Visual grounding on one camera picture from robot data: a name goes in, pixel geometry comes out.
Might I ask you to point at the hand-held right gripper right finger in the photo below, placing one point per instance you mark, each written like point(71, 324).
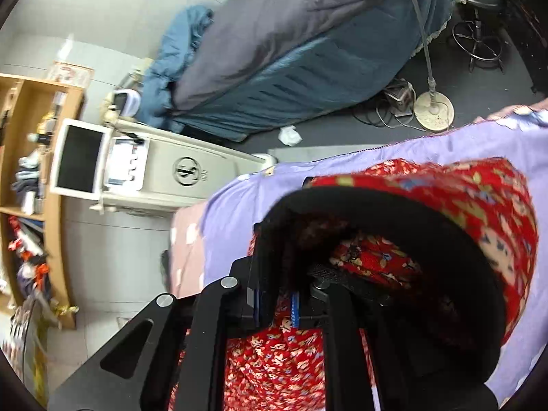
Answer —
point(294, 310)

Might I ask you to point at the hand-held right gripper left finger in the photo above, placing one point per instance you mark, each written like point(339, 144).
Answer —
point(252, 308)

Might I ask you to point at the red floral padded coat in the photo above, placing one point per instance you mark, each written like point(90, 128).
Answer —
point(471, 197)

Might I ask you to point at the purple floral blanket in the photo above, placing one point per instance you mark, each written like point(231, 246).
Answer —
point(257, 197)

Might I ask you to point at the white beauty machine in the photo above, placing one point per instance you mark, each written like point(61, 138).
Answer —
point(214, 171)

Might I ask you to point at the crumpled white tissue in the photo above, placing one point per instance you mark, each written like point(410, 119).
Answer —
point(290, 135)

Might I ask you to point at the wooden shelf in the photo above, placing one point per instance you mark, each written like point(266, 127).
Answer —
point(55, 231)

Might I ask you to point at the bed with grey-blue covers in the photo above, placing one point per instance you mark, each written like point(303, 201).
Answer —
point(299, 85)

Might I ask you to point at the pile of colourful packets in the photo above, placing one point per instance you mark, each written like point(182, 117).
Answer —
point(32, 261)

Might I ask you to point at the white framed machine monitor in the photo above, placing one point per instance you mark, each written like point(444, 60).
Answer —
point(79, 158)

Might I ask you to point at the grey power adapter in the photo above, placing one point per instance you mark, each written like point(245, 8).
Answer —
point(400, 96)

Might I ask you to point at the floor lamp with round base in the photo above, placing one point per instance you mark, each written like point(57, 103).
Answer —
point(434, 111)

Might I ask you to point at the blue duvet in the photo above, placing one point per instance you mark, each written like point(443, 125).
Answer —
point(180, 51)

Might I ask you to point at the gold figurine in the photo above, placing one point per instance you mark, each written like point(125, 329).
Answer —
point(43, 128)

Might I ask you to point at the grey quilt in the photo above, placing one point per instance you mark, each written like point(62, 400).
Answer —
point(278, 21)

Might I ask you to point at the framed picture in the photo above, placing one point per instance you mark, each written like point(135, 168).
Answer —
point(70, 72)

